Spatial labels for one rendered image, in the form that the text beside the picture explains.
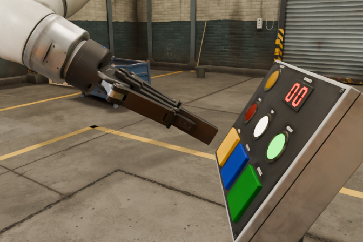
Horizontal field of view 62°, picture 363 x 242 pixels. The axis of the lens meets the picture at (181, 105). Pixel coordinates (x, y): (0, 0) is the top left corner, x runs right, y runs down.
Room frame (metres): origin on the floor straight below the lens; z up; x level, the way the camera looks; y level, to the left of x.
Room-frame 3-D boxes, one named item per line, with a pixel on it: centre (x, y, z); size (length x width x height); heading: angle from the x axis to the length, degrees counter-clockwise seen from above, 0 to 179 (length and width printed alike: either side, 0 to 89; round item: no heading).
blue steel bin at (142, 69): (5.45, 1.23, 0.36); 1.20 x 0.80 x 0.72; 45
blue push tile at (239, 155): (0.55, -0.11, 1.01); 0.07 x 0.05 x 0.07; 179
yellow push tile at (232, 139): (0.65, -0.11, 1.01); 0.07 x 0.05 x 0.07; 179
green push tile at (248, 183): (0.45, -0.11, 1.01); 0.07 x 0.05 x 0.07; 179
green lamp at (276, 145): (0.45, -0.15, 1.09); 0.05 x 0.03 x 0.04; 154
